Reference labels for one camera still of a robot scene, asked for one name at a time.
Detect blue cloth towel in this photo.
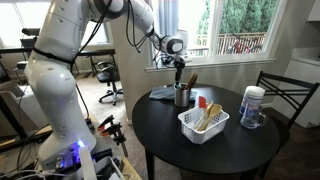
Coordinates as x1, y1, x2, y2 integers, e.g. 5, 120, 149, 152
148, 85, 198, 102

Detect wooden deck railing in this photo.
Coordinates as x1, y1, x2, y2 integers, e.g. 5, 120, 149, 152
181, 31, 268, 57

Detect round black table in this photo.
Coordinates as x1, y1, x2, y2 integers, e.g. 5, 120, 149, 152
131, 83, 281, 180

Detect black stereo camera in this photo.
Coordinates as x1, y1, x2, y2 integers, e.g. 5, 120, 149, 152
21, 28, 42, 37

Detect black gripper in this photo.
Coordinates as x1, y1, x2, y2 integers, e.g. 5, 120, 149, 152
173, 55, 187, 85

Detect dark wooden spoon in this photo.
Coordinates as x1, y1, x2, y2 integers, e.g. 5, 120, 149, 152
189, 71, 199, 91

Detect white plastic basket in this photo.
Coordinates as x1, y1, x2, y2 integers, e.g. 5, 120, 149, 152
177, 105, 231, 145

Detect black orange bar clamp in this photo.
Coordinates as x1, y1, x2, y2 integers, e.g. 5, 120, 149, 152
101, 122, 130, 158
97, 114, 115, 132

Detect black wooden chair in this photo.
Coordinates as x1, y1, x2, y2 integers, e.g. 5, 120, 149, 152
255, 70, 320, 131

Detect red silicone spatula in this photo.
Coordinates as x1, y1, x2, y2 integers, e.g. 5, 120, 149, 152
198, 95, 208, 110

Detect white kitchen cabinet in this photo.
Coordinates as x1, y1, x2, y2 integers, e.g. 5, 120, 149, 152
271, 46, 320, 129

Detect white wipes canister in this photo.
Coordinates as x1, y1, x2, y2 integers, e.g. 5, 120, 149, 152
238, 85, 266, 117

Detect white framed window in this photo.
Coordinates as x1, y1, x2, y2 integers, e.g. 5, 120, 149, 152
144, 0, 288, 73

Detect grey blue curtain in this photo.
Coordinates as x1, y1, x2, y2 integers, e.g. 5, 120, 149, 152
157, 0, 180, 38

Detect metal utensil holder cup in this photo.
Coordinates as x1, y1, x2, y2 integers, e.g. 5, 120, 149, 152
173, 83, 192, 108

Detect clear glass mug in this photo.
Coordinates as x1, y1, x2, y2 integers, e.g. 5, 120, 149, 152
240, 104, 268, 130

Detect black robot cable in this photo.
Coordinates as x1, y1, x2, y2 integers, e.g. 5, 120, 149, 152
71, 0, 158, 64

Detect light wooden workbench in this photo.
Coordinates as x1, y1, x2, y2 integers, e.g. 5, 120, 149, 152
0, 113, 143, 180

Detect green conifer tree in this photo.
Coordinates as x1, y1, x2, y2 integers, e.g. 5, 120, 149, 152
198, 0, 278, 35

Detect light wooden spoon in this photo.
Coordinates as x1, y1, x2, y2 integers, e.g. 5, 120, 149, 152
197, 103, 223, 132

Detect black metal frame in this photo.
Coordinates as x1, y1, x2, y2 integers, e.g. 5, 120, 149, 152
0, 94, 54, 153

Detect black office chair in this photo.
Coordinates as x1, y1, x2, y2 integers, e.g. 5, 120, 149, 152
96, 60, 124, 107

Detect red bicycle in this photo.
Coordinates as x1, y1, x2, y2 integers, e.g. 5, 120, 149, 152
226, 33, 264, 55

